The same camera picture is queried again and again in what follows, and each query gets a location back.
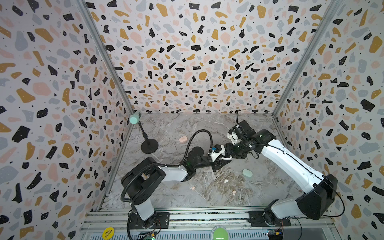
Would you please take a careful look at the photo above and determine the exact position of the pink charging case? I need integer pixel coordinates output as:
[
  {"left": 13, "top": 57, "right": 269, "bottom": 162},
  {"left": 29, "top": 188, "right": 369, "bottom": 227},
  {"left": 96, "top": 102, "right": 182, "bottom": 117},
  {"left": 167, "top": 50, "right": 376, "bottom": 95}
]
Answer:
[{"left": 179, "top": 136, "right": 188, "bottom": 143}]

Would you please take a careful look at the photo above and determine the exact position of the mint green charging case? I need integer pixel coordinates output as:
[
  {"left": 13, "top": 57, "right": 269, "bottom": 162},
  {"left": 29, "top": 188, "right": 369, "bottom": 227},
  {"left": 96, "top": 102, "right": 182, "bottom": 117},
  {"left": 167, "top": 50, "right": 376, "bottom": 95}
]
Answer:
[{"left": 242, "top": 169, "right": 253, "bottom": 178}]

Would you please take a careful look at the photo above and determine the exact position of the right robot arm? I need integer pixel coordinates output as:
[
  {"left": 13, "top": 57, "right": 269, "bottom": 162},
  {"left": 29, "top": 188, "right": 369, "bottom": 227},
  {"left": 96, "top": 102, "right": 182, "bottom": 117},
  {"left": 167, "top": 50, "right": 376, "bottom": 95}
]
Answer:
[{"left": 225, "top": 121, "right": 338, "bottom": 226}]

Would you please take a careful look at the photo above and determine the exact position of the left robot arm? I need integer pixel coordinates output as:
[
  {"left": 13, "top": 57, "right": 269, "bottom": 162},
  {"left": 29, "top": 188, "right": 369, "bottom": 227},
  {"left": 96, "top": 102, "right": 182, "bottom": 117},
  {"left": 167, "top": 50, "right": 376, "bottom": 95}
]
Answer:
[{"left": 121, "top": 145, "right": 233, "bottom": 223}]

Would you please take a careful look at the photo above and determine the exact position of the microphone on black stand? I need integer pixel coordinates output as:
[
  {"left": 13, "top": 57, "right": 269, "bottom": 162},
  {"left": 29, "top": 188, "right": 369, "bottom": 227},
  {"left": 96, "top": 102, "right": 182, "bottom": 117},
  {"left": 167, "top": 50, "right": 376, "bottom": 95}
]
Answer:
[{"left": 129, "top": 110, "right": 159, "bottom": 154}]

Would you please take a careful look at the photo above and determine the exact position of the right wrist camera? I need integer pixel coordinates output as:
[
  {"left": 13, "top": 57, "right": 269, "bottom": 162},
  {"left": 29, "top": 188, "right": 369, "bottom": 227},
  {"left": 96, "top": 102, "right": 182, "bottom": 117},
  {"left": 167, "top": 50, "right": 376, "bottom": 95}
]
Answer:
[{"left": 227, "top": 126, "right": 242, "bottom": 145}]

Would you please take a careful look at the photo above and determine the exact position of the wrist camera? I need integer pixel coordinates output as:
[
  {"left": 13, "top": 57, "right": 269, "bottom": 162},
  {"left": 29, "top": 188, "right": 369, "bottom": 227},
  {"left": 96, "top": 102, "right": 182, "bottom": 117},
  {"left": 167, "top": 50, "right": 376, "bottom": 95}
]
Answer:
[
  {"left": 227, "top": 126, "right": 242, "bottom": 145},
  {"left": 209, "top": 145, "right": 225, "bottom": 163}
]

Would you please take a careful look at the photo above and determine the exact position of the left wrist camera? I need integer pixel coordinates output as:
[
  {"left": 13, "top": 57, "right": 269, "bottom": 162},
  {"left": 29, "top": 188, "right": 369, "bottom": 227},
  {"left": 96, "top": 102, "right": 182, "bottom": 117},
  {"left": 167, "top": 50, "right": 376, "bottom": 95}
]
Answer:
[{"left": 209, "top": 145, "right": 225, "bottom": 163}]

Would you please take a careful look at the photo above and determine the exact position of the black corrugated cable conduit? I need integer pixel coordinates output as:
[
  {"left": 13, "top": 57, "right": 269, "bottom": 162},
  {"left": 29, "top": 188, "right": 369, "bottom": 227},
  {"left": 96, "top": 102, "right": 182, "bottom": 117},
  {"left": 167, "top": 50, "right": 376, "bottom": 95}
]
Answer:
[{"left": 120, "top": 129, "right": 214, "bottom": 202}]

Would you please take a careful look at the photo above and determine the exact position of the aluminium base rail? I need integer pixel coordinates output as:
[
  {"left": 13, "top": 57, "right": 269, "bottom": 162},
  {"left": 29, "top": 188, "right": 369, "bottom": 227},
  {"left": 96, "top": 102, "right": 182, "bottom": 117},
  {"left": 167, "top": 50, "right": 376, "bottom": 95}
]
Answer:
[{"left": 78, "top": 207, "right": 341, "bottom": 240}]

